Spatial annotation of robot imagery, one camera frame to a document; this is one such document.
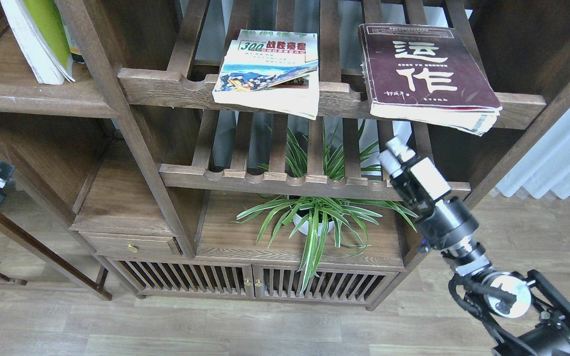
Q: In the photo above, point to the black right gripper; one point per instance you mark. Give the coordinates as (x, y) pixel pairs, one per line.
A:
(444, 224)

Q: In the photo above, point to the yellow green book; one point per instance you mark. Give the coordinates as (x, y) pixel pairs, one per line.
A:
(38, 29)

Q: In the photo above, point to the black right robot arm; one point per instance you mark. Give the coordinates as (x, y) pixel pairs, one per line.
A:
(525, 315)

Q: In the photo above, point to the upright book on shelf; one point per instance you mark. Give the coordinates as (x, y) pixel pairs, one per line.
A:
(73, 47)

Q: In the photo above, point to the wooden furniture at left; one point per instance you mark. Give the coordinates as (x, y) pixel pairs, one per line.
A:
(77, 280)

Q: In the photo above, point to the maroon book white characters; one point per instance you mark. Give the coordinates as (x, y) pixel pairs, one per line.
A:
(425, 74)

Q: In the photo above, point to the green spider plant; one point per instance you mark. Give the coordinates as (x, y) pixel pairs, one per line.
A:
(345, 212)

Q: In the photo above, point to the white plant pot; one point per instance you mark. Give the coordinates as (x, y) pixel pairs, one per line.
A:
(302, 222)

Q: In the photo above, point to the white blue 300 book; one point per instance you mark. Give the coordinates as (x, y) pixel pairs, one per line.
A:
(271, 70)

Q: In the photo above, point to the brass drawer knob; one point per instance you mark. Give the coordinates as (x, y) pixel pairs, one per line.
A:
(133, 248)

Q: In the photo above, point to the dark wooden bookshelf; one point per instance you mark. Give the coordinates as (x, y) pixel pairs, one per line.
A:
(136, 150)

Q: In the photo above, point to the white curtain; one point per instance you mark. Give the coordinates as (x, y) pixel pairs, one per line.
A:
(544, 171)

